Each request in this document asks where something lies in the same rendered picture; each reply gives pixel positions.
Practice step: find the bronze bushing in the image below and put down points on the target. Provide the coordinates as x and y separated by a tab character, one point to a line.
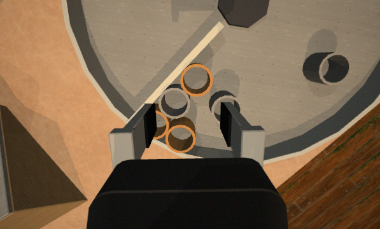
178	145
197	92
161	131

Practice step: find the grey metal bushing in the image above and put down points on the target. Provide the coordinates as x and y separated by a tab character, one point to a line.
338	71
168	111
216	97

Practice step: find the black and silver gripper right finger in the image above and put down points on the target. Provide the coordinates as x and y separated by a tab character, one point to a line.
245	140

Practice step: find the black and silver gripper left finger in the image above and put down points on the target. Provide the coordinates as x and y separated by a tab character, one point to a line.
130	142

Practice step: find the grey round turning table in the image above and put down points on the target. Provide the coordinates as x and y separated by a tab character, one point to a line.
132	50

